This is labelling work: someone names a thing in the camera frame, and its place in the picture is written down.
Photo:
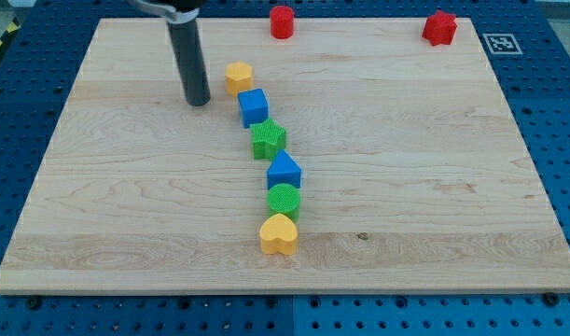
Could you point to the blue cube block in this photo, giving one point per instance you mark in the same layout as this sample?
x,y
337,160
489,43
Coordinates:
x,y
254,107

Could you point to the blue triangle block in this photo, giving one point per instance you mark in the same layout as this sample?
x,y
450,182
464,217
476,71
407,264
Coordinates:
x,y
284,170

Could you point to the green cylinder block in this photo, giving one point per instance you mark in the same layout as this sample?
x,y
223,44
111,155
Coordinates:
x,y
284,199

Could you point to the green star block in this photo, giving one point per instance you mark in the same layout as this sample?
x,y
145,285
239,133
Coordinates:
x,y
268,138

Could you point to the yellow heart block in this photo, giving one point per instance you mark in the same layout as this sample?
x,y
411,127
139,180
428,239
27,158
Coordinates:
x,y
279,235

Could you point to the yellow hexagon block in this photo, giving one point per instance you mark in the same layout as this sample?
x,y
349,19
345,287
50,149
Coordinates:
x,y
239,77

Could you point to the light wooden board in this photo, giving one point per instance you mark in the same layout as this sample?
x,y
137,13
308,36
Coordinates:
x,y
415,177

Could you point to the red cylinder block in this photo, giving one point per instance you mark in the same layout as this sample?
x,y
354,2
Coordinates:
x,y
282,20

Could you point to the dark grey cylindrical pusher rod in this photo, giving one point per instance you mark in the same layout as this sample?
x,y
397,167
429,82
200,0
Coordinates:
x,y
184,34

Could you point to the silver clamp on rod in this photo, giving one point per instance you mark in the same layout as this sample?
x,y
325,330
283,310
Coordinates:
x,y
169,12

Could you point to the red star block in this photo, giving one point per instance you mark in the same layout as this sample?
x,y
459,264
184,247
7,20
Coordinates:
x,y
439,28

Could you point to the white fiducial marker tag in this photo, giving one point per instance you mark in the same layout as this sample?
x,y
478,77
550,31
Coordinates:
x,y
502,44

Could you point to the black bolt front left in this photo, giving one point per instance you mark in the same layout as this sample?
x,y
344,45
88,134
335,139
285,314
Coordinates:
x,y
33,303

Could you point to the black bolt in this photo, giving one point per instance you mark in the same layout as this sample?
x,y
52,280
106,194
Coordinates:
x,y
33,303
551,299

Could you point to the black bolt front right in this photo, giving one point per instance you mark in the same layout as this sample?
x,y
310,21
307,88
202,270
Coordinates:
x,y
551,299

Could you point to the yellow black hazard tape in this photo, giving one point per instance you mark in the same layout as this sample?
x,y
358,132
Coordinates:
x,y
8,35

